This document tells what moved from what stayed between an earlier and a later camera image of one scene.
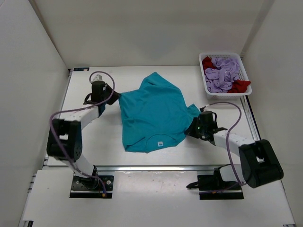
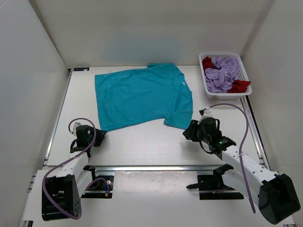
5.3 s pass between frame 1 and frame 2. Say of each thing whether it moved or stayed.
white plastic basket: stayed
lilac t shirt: stayed
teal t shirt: moved
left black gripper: moved
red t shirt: stayed
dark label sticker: stayed
